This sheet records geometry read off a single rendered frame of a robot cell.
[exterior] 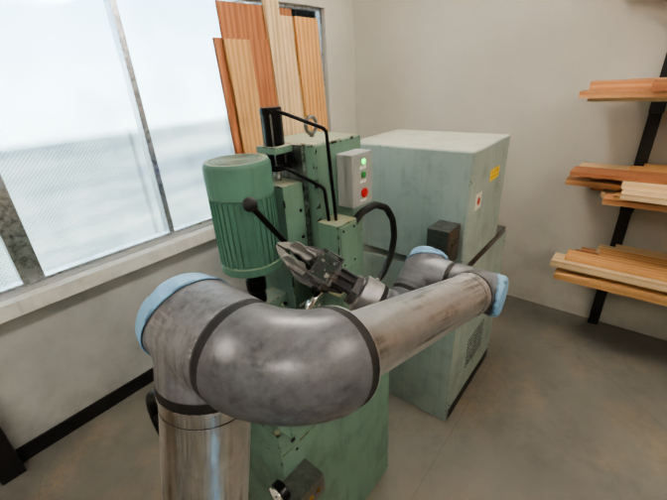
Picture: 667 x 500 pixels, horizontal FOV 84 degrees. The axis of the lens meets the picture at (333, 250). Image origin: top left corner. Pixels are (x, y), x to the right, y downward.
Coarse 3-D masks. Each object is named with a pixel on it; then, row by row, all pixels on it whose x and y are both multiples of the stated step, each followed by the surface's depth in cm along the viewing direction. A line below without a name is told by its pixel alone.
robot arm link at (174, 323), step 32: (160, 288) 42; (192, 288) 41; (224, 288) 41; (160, 320) 39; (192, 320) 37; (160, 352) 39; (192, 352) 35; (160, 384) 40; (192, 384) 36; (160, 416) 42; (192, 416) 40; (224, 416) 42; (160, 448) 44; (192, 448) 41; (224, 448) 43; (192, 480) 43; (224, 480) 44
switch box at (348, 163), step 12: (336, 156) 108; (348, 156) 106; (360, 156) 108; (336, 168) 110; (348, 168) 107; (348, 180) 109; (360, 180) 111; (348, 192) 110; (360, 192) 112; (348, 204) 112; (360, 204) 114
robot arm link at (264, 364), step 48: (432, 288) 60; (480, 288) 70; (240, 336) 34; (288, 336) 34; (336, 336) 35; (384, 336) 42; (432, 336) 52; (240, 384) 33; (288, 384) 33; (336, 384) 34
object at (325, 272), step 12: (324, 252) 80; (324, 264) 79; (336, 264) 80; (312, 276) 78; (324, 276) 78; (336, 276) 79; (348, 276) 82; (360, 276) 83; (324, 288) 82; (336, 288) 84; (348, 288) 81; (348, 300) 81
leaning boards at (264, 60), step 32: (224, 32) 211; (256, 32) 227; (288, 32) 244; (224, 64) 212; (256, 64) 229; (288, 64) 249; (320, 64) 267; (224, 96) 216; (256, 96) 229; (288, 96) 250; (320, 96) 272; (256, 128) 233; (288, 128) 255
